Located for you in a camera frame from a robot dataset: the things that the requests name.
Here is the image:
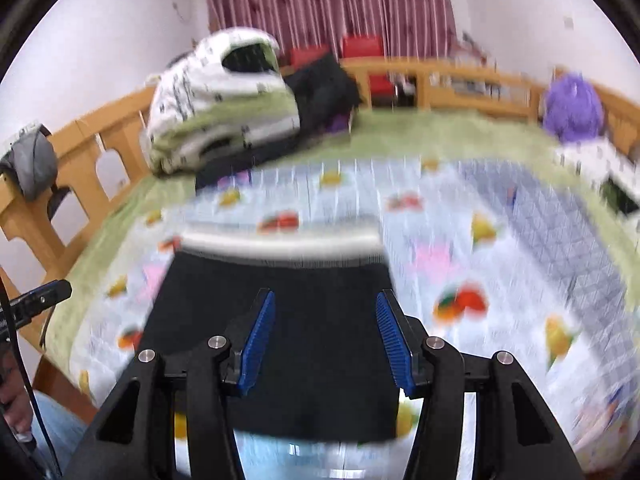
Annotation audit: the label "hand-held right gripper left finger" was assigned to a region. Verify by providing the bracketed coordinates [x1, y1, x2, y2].
[62, 288, 277, 480]

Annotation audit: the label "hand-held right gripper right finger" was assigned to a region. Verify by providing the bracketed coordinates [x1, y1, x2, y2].
[375, 288, 586, 480]

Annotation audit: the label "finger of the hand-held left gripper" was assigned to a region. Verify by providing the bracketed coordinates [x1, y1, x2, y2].
[0, 280, 74, 332]

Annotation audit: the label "black pants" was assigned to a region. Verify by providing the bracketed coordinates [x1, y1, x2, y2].
[137, 227, 401, 443]

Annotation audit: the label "person's left hand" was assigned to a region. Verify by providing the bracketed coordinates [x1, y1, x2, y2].
[0, 370, 34, 442]

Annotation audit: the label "person's blue jeans leg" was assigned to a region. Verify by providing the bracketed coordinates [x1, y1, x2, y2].
[20, 392, 90, 480]

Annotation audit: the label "grey garment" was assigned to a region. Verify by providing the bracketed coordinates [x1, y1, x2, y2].
[0, 132, 58, 201]

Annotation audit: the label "fruit print plastic mat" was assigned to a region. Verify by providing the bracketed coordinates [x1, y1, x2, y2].
[70, 157, 640, 476]

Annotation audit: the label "grey checked cloth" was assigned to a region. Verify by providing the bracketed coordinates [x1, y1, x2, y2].
[460, 160, 631, 321]

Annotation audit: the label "green bed sheet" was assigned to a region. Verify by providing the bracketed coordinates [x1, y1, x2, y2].
[42, 107, 640, 341]

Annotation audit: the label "folded floral quilt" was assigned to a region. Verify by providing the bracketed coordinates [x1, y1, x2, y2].
[146, 27, 301, 176]

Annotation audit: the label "black clothes pile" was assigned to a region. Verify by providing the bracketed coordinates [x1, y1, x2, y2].
[195, 55, 363, 188]

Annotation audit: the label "red chair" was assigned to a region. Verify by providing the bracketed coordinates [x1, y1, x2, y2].
[342, 35, 396, 97]
[289, 46, 332, 68]

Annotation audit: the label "purple plush toy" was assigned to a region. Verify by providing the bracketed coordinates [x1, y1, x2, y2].
[542, 71, 603, 142]

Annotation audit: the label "red patterned curtain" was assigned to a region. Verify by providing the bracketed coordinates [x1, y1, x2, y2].
[202, 0, 458, 61]

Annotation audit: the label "black cable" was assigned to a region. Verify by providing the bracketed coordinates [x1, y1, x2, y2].
[0, 280, 63, 478]

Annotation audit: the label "wooden bed frame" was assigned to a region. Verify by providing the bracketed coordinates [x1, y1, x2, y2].
[0, 55, 640, 426]

